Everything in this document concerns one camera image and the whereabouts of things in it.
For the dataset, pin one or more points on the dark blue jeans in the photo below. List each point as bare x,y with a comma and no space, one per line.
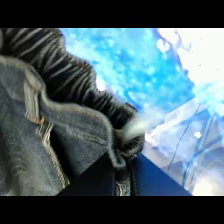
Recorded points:
50,133

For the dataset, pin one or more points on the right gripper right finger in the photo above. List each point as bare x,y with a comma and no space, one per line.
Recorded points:
156,183

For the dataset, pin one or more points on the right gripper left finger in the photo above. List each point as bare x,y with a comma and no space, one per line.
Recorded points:
96,183

